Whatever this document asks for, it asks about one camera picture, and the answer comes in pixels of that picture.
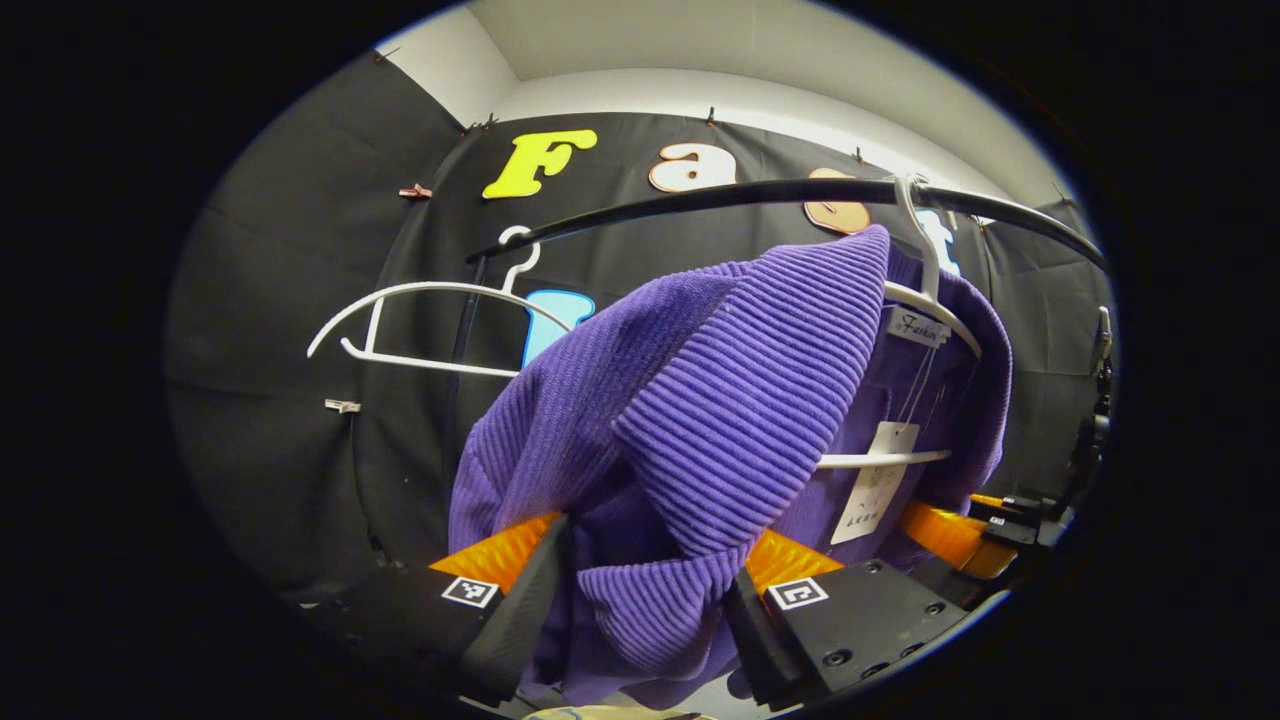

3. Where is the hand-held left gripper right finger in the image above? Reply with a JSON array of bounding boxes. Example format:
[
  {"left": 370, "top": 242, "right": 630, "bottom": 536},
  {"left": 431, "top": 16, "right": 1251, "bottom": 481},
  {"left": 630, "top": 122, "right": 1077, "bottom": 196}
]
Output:
[{"left": 722, "top": 528, "right": 986, "bottom": 713}]

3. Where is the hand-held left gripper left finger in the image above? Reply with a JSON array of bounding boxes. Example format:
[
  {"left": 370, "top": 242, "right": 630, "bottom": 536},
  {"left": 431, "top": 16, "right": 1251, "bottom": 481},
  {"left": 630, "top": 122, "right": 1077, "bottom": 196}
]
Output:
[{"left": 310, "top": 512, "right": 573, "bottom": 707}]

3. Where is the cream round laundry hamper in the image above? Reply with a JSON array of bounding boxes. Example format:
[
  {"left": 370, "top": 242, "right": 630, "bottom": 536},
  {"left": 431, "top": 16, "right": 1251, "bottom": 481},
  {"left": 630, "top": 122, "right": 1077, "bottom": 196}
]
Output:
[{"left": 525, "top": 704, "right": 717, "bottom": 720}]

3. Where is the purple ribbed jacket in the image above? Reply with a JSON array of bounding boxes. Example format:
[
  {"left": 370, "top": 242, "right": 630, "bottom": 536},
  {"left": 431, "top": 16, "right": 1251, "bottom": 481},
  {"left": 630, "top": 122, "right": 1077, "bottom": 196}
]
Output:
[{"left": 447, "top": 225, "right": 1014, "bottom": 711}]

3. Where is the white hanger with crossbar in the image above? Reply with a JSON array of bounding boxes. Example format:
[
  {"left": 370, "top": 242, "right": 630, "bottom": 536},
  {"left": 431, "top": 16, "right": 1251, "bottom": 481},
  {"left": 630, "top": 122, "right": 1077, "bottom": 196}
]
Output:
[{"left": 815, "top": 175, "right": 983, "bottom": 471}]

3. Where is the white empty hanger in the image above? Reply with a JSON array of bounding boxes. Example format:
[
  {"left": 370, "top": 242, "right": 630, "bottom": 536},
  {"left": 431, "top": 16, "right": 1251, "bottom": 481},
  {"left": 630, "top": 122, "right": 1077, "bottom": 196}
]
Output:
[{"left": 306, "top": 225, "right": 578, "bottom": 380}]

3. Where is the black backdrop cloth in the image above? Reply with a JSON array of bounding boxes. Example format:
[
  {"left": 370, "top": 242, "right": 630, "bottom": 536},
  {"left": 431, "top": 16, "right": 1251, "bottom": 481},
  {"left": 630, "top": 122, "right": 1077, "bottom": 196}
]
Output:
[{"left": 165, "top": 50, "right": 1118, "bottom": 623}]

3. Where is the black clothes rail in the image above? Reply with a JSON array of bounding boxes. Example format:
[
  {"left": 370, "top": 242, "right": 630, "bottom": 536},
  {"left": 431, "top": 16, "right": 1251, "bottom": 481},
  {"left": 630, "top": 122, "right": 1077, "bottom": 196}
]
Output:
[{"left": 440, "top": 177, "right": 1111, "bottom": 481}]

